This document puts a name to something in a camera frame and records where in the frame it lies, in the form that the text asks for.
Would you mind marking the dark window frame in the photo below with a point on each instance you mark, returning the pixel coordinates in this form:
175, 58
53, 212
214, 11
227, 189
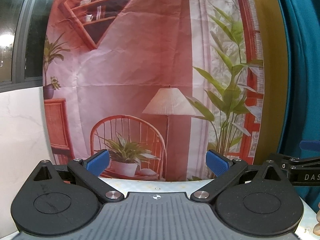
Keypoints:
23, 30

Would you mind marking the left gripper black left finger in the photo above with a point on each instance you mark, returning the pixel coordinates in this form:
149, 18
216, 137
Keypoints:
87, 172

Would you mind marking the right hand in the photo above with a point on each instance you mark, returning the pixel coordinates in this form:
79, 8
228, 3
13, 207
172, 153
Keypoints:
316, 228

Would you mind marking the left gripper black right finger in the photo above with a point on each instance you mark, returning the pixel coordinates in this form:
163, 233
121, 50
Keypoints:
228, 173

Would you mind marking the teal curtain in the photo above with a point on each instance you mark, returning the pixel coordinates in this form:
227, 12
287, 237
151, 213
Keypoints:
301, 121

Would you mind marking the printed room backdrop cloth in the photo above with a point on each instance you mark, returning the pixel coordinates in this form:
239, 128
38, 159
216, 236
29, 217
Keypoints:
158, 83

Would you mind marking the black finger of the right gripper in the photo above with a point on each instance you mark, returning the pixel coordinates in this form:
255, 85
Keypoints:
310, 145

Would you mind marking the floral checkered tablecloth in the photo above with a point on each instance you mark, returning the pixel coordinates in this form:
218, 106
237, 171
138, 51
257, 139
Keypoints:
155, 210

